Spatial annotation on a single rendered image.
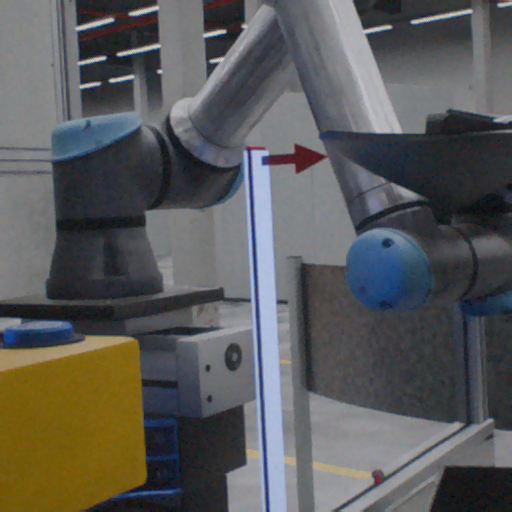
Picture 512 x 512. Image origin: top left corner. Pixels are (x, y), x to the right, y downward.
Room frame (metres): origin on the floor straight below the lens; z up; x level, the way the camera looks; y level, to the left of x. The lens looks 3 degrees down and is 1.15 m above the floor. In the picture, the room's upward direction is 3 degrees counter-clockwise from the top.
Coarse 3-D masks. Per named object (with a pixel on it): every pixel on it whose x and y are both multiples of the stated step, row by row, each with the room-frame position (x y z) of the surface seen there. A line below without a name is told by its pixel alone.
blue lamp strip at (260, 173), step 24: (264, 168) 0.83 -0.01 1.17; (264, 192) 0.83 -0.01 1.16; (264, 216) 0.82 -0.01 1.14; (264, 240) 0.82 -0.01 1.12; (264, 264) 0.82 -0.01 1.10; (264, 288) 0.82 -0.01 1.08; (264, 312) 0.82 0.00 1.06; (264, 336) 0.82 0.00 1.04; (264, 360) 0.82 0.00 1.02; (264, 384) 0.82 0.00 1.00
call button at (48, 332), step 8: (8, 328) 0.61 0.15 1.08; (16, 328) 0.61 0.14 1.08; (24, 328) 0.61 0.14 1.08; (32, 328) 0.60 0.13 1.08; (40, 328) 0.60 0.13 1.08; (48, 328) 0.60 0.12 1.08; (56, 328) 0.60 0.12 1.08; (64, 328) 0.61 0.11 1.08; (8, 336) 0.60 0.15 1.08; (16, 336) 0.60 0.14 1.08; (24, 336) 0.60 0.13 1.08; (32, 336) 0.60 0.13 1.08; (40, 336) 0.60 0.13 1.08; (48, 336) 0.60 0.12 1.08; (56, 336) 0.60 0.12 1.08; (64, 336) 0.61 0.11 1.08
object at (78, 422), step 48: (0, 384) 0.52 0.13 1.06; (48, 384) 0.55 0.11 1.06; (96, 384) 0.58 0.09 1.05; (0, 432) 0.52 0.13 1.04; (48, 432) 0.55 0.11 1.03; (96, 432) 0.58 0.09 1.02; (0, 480) 0.52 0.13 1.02; (48, 480) 0.55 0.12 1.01; (96, 480) 0.58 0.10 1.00; (144, 480) 0.62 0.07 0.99
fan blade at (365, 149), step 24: (336, 144) 0.71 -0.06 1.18; (360, 144) 0.71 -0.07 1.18; (384, 144) 0.70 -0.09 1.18; (408, 144) 0.70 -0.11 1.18; (432, 144) 0.70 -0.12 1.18; (456, 144) 0.70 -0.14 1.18; (480, 144) 0.71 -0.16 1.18; (504, 144) 0.72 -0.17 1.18; (384, 168) 0.78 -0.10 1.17; (408, 168) 0.78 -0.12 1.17; (432, 168) 0.79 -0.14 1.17; (456, 168) 0.79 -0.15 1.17; (480, 168) 0.79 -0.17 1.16; (504, 168) 0.80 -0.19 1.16; (432, 192) 0.84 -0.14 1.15; (456, 192) 0.84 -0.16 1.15; (480, 192) 0.85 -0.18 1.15
